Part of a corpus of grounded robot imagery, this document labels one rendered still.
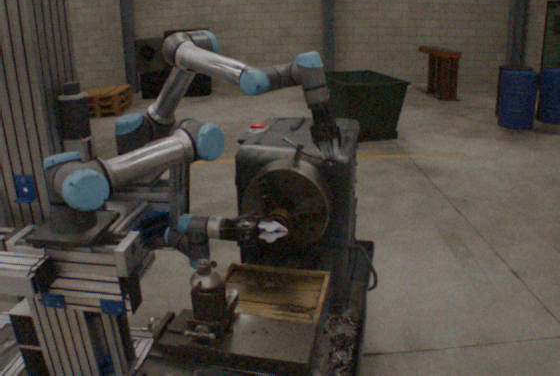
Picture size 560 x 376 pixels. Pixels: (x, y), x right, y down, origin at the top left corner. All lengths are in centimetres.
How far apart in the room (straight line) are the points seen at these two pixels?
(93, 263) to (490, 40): 1211
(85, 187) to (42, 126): 40
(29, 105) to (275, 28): 1019
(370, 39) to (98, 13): 672
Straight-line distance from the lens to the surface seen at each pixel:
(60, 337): 206
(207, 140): 146
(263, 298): 155
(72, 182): 130
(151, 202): 190
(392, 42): 1201
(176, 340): 129
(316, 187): 162
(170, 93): 183
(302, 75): 143
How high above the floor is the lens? 176
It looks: 19 degrees down
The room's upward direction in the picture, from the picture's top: 2 degrees counter-clockwise
